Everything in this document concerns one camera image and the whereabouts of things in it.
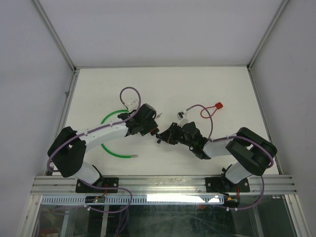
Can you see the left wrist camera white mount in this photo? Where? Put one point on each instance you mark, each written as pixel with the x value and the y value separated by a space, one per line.
pixel 132 106

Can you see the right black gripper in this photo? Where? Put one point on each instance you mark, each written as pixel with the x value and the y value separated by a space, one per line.
pixel 168 135

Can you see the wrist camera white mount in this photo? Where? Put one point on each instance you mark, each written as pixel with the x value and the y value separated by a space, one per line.
pixel 132 106
pixel 182 117

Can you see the orange black padlock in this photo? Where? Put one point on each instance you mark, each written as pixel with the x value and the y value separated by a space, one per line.
pixel 154 131

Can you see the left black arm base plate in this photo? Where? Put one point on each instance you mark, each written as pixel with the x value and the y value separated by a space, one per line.
pixel 103 182

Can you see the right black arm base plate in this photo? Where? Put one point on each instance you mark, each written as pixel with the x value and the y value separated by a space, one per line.
pixel 223 186

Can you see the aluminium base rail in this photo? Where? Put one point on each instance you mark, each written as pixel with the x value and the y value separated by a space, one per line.
pixel 188 185

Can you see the red cable seal tag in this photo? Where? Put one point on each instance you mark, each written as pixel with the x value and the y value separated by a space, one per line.
pixel 208 112

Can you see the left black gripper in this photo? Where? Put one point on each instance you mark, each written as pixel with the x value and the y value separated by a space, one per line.
pixel 152 125

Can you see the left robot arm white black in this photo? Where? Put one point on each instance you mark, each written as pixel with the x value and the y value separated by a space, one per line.
pixel 68 150

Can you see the grey slotted cable duct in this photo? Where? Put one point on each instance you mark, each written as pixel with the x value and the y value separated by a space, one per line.
pixel 150 199

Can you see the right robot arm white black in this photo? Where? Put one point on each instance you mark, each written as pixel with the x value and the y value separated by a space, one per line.
pixel 253 153

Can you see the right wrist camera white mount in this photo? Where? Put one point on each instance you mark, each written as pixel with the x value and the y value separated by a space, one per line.
pixel 182 117

